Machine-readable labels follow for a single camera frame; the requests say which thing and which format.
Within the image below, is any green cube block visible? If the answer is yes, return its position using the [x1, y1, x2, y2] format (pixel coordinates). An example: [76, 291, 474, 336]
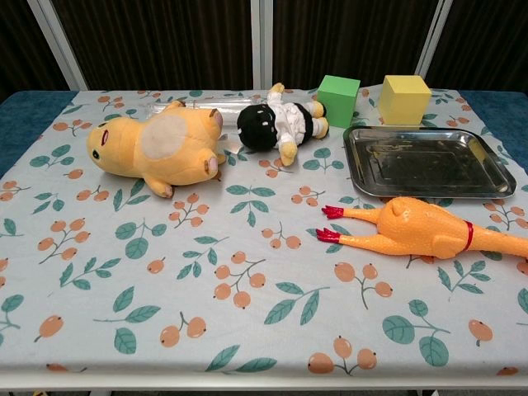
[316, 74, 361, 130]

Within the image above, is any yellow cube block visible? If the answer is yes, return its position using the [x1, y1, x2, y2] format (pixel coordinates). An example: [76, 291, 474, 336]
[377, 74, 432, 127]

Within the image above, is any clear pack of straws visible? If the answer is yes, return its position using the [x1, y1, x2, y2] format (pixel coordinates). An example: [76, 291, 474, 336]
[144, 94, 270, 121]

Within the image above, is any yellow rubber chicken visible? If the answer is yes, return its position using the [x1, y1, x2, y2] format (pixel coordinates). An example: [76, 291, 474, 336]
[315, 196, 528, 262]

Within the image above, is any stainless steel rectangular tray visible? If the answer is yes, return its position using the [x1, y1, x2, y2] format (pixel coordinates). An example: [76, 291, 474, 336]
[342, 125, 518, 200]

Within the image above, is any yellow plush pig toy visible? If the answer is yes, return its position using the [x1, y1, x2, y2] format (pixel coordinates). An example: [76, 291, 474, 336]
[85, 100, 228, 200]

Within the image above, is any dark ribbed screen panel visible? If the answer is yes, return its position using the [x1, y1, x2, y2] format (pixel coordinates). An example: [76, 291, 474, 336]
[271, 0, 436, 90]
[49, 0, 253, 92]
[425, 0, 528, 94]
[0, 0, 72, 105]

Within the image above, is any floral printed tablecloth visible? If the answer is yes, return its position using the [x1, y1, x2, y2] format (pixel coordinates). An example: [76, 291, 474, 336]
[0, 85, 528, 380]

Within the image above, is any grey screen frame post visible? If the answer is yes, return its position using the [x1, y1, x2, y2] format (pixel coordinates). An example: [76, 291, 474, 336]
[26, 0, 88, 92]
[413, 0, 455, 80]
[248, 0, 276, 90]

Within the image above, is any black-haired doll in white outfit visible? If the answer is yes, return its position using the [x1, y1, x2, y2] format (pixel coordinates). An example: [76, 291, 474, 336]
[236, 82, 330, 167]

